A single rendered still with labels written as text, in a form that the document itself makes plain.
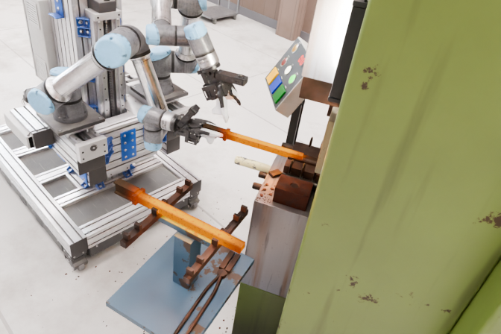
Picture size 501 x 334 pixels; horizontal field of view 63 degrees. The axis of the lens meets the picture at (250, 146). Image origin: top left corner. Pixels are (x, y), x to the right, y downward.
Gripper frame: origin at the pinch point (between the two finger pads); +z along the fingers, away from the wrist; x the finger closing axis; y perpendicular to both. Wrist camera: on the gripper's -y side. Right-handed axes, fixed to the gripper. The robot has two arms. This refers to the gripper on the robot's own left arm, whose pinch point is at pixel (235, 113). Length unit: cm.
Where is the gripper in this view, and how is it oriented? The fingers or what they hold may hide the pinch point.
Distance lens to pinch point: 154.1
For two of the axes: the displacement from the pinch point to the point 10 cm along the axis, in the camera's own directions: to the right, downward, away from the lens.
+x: -3.1, 5.0, -8.1
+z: 3.5, 8.5, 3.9
